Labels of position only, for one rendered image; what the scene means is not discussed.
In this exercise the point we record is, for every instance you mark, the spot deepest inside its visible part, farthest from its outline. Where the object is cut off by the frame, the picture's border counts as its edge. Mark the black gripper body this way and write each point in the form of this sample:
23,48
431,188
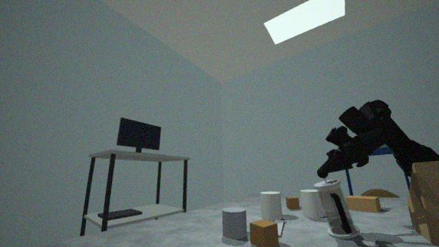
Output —
357,151

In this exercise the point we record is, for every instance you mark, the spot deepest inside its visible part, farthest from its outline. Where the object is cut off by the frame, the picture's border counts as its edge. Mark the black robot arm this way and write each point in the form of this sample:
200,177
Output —
373,121

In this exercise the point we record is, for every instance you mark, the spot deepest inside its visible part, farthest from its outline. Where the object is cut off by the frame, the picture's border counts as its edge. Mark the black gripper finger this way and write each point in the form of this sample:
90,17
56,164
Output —
330,156
337,163

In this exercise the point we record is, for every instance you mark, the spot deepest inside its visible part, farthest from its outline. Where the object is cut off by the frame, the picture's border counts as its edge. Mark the french press with black knob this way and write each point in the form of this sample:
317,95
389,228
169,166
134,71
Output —
338,216

